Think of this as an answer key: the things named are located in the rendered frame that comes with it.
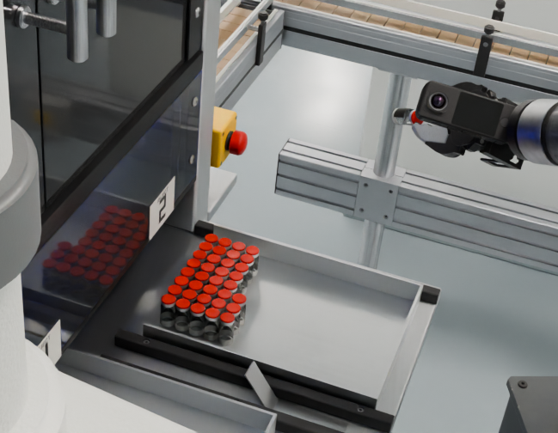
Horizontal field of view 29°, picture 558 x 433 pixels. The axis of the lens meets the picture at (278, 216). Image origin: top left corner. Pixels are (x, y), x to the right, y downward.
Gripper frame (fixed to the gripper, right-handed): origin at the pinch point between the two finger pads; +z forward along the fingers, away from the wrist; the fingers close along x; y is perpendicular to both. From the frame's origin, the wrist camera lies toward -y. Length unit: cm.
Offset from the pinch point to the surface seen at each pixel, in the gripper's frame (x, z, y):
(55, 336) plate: -42, 10, -32
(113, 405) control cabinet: -35, -70, -61
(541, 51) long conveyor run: 37, 54, 62
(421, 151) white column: 24, 136, 104
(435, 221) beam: 0, 84, 76
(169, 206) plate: -21.5, 30.1, -14.6
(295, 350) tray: -34.7, 15.0, 4.5
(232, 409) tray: -44.0, 7.4, -6.7
